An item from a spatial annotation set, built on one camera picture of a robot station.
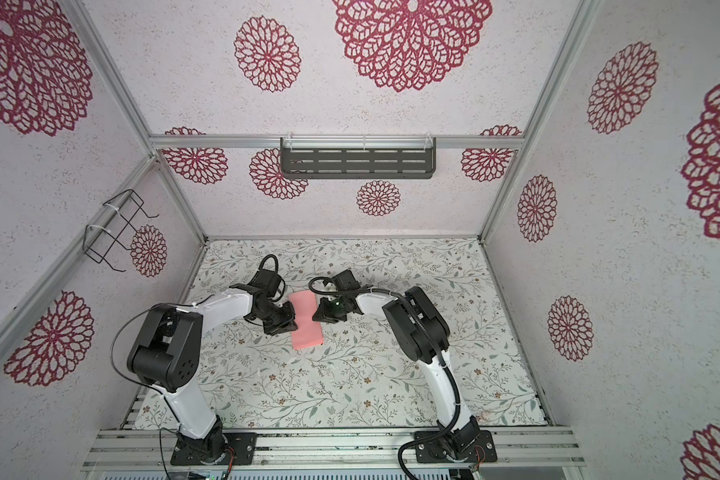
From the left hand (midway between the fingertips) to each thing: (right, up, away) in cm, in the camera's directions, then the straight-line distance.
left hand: (298, 330), depth 94 cm
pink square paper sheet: (+3, -1, +2) cm, 4 cm away
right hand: (+5, +4, +4) cm, 7 cm away
